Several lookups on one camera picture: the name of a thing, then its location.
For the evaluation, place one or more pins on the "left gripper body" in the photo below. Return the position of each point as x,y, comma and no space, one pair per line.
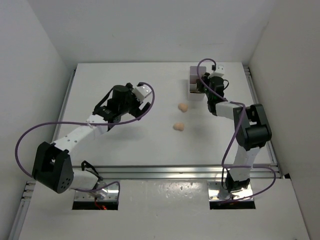
131,105

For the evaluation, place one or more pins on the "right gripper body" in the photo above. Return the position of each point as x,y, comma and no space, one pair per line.
203,88

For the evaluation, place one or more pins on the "beige makeup sponge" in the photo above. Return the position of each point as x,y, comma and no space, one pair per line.
183,107
179,126

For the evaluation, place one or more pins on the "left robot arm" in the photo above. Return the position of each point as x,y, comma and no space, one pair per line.
53,161

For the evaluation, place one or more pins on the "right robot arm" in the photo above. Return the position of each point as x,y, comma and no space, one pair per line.
251,130

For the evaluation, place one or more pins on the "white divided organizer box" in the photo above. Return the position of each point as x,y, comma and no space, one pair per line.
192,93

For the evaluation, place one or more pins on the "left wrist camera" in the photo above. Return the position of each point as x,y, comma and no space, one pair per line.
141,92

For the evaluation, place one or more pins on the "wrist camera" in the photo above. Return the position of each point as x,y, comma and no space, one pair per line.
141,92
218,70

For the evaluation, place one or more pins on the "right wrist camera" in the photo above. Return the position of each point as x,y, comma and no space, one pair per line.
218,70

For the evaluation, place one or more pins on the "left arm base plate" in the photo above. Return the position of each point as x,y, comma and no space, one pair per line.
110,193

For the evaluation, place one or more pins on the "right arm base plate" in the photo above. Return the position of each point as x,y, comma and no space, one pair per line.
217,193

